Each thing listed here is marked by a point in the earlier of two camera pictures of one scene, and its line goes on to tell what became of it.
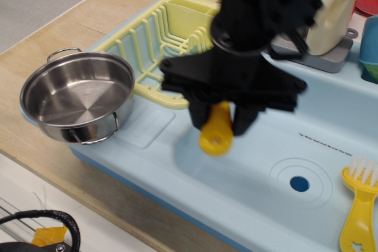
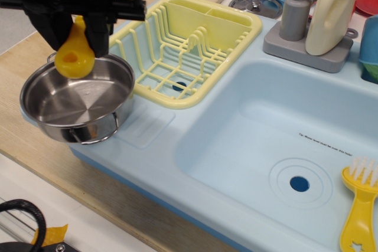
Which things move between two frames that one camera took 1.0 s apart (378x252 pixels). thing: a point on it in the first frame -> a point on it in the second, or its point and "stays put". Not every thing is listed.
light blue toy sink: [277, 188] stays put
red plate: [366, 4] stays put
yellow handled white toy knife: [215, 137] -> [75, 58]
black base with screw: [24, 246] stays put
